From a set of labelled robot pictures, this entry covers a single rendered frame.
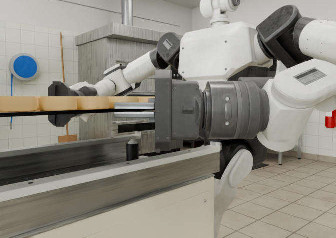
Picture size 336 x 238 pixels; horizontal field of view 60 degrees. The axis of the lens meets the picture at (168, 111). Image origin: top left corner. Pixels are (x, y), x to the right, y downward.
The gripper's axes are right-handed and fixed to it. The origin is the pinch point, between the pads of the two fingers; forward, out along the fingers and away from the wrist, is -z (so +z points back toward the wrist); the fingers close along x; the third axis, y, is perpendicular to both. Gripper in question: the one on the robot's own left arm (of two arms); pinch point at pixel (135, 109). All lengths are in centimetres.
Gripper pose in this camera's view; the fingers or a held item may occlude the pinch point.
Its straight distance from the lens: 44.3
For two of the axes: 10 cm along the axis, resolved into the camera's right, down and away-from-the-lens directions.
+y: 0.0, 0.4, -10.0
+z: 10.0, 0.0, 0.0
